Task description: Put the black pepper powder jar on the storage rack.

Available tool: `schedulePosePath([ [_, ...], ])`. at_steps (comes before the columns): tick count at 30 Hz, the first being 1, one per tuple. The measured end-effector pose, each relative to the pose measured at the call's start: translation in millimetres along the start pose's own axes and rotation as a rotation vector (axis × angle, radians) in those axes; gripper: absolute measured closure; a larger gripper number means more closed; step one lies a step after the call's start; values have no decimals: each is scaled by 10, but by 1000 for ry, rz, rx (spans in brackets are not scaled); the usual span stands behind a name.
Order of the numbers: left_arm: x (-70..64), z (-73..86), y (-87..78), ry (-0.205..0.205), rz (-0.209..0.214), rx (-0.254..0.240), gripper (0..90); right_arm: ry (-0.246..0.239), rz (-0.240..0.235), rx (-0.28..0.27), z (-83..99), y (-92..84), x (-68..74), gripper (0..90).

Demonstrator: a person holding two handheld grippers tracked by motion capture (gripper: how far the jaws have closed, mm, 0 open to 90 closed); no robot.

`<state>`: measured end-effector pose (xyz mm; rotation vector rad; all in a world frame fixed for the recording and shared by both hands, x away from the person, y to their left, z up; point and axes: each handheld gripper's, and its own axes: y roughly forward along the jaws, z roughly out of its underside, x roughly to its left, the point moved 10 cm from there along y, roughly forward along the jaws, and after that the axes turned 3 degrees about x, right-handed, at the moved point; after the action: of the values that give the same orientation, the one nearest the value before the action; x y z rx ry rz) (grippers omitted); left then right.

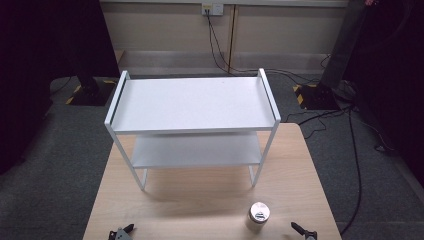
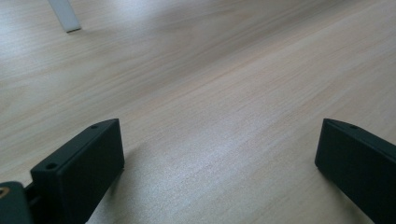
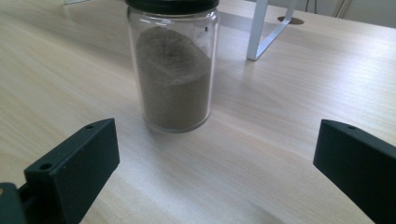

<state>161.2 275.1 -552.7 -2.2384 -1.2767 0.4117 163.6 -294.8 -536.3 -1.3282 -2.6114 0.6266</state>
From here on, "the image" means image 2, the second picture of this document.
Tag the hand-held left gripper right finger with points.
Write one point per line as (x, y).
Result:
(358, 165)

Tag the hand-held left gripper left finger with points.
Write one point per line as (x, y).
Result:
(77, 168)

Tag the white flat strip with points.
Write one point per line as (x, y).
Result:
(64, 14)

